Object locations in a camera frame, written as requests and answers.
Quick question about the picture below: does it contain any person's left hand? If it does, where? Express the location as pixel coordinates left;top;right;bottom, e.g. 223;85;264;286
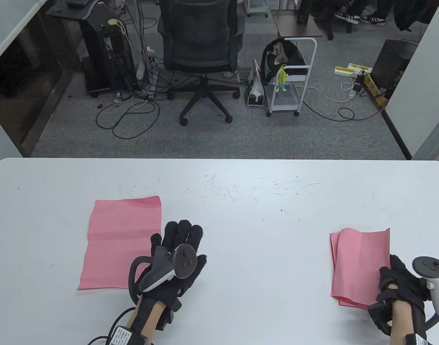
135;220;208;311

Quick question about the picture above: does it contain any person's right hand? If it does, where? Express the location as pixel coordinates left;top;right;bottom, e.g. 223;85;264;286
376;254;431;314

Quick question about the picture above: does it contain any grey hand controller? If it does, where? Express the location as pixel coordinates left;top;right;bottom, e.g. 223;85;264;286
129;244;197;306
412;256;439;329

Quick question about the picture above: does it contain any pink cloth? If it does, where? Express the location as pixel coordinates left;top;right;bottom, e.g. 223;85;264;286
330;227;391;310
78;196;163;290

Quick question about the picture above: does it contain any pink paper sheet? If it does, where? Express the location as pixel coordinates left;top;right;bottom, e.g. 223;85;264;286
329;232;340;299

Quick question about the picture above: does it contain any person's left forearm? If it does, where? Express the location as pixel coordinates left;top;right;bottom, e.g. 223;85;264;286
128;300;166;339

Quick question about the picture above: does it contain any white shopping bag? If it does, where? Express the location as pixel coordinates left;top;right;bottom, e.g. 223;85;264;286
245;58;266;108

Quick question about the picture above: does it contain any white rolling cart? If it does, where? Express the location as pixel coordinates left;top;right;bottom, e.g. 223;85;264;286
266;37;318;117

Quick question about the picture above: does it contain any yellow toy figure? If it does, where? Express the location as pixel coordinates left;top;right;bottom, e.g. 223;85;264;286
275;64;289;93

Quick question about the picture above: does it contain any black computer tower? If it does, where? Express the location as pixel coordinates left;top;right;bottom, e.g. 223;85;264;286
97;26;138;93

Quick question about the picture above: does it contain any black mesh office chair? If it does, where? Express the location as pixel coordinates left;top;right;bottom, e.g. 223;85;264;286
157;0;246;127

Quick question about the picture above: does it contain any black bag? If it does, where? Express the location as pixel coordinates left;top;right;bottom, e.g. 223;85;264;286
260;40;308;86

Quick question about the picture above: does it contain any black computer case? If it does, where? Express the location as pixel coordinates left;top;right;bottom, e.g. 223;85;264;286
371;39;420;91

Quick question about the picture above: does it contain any brown side table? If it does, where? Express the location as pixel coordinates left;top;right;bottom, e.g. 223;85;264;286
271;9;323;39

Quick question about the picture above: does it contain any small white cart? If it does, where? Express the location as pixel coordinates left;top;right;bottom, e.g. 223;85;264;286
244;0;270;18

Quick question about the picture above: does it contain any black bottle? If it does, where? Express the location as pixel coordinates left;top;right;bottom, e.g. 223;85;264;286
297;0;310;26

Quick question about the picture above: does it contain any black swivel chair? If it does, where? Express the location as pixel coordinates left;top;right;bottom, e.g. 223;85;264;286
311;0;353;40

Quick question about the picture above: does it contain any black hanging garment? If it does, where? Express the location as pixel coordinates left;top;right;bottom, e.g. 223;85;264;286
393;0;439;32

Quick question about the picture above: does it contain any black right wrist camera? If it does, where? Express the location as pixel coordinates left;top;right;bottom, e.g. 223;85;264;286
406;333;435;345

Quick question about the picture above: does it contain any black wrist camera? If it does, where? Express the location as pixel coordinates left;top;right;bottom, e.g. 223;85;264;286
110;326;148;345
406;333;435;345

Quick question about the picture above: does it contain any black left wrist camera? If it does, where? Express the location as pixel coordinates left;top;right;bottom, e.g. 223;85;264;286
110;326;148;345

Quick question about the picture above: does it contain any black looped floor cable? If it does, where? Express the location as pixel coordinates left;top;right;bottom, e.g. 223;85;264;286
96;97;161;140

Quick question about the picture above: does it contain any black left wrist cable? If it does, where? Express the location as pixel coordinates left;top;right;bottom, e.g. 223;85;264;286
87;307;137;345

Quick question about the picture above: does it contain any white floor cable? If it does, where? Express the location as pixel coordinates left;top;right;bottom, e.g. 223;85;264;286
306;82;357;104

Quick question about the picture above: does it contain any tangle of hanging cables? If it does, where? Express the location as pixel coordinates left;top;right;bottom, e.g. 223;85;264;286
115;0;160;101

